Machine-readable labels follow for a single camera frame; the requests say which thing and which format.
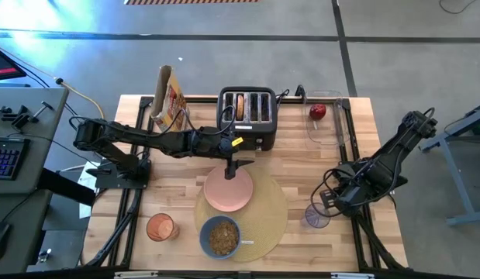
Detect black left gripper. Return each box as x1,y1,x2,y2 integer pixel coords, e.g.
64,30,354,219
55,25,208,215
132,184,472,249
218,133,256,181

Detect purple transparent cup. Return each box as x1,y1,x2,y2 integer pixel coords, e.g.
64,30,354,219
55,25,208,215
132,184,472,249
300,201,332,229

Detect seeded bagel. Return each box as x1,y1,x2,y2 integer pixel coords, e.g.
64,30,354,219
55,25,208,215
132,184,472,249
235,94,246,122

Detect yellow cereal box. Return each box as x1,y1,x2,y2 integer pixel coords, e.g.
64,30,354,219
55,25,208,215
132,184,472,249
149,64,191,133

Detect red apple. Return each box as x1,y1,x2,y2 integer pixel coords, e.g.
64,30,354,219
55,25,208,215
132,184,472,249
309,103,327,122

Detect pink plate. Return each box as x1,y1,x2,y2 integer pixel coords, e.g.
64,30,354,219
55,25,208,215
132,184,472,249
202,164,254,213

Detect black four-slot toaster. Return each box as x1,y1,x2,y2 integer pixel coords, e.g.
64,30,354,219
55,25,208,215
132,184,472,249
216,85,279,152

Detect round woven straw placemat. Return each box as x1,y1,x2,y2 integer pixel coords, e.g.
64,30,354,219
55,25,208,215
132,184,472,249
192,166,289,264

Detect clear plastic container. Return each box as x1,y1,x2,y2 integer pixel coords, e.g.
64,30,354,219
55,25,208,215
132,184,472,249
301,89,351,146

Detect brown cereal flakes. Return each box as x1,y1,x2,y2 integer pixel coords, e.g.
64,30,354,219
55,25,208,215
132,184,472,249
208,220,240,257

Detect blue bowl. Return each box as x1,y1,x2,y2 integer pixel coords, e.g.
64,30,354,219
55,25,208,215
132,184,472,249
199,215,243,260

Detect orange plastic cup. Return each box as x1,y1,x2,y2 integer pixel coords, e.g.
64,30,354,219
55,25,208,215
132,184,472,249
145,212,181,243

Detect grey metal stand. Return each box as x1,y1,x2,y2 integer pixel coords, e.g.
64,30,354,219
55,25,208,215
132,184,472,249
417,100,480,228

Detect white paper sheet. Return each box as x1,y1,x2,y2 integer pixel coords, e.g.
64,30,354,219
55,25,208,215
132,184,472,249
77,160,99,220

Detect black diagonal bar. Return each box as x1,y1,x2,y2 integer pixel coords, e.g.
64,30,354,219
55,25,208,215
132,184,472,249
37,168,97,206

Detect grey desk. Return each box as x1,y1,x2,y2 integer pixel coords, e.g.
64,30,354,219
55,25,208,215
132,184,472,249
0,87,70,274

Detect small silver clamp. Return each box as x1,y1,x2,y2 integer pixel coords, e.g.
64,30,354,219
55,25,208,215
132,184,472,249
36,247,53,264

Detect black desk clamp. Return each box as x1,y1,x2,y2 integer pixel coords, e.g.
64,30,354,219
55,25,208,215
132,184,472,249
10,100,54,131

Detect black computer keyboard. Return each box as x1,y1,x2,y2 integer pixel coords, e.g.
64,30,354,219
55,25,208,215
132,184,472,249
0,136,31,181

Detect black computer monitor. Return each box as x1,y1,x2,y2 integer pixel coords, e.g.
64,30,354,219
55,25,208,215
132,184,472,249
0,43,28,82

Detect silver metal bracket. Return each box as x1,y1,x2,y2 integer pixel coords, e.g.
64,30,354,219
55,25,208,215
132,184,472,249
330,272,375,279
114,270,159,279

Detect black toaster power cable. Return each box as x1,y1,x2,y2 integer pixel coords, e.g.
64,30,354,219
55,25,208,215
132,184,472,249
276,84,307,105

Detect black aluminium table frame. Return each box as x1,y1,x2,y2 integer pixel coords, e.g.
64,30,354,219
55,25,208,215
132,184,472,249
80,95,411,279

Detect yellow cable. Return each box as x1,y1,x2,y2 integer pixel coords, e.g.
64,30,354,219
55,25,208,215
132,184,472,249
55,77,107,119

